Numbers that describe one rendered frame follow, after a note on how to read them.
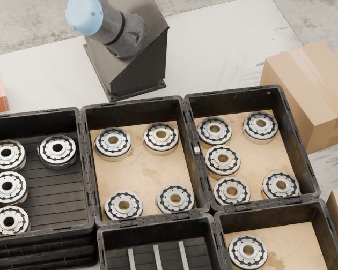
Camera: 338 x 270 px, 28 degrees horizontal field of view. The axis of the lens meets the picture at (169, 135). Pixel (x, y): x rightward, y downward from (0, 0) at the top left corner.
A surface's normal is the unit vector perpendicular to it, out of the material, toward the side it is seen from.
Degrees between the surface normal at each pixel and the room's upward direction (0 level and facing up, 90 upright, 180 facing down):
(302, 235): 0
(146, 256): 0
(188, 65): 0
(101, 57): 44
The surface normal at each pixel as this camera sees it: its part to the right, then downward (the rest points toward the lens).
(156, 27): -0.61, -0.24
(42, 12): 0.04, -0.60
